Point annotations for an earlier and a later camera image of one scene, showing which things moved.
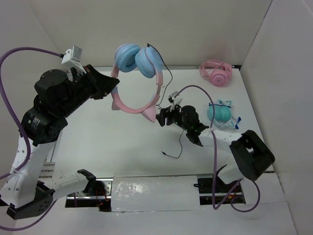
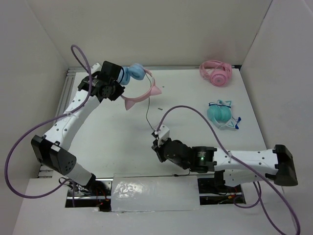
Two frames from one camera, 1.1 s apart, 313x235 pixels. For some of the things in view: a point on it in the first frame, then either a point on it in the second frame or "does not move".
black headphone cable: (163, 93) to (150, 125)
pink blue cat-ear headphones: (149, 61) to (136, 71)
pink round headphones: (217, 72) does not move
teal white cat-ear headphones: (222, 113) does not move
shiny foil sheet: (144, 192) does not move
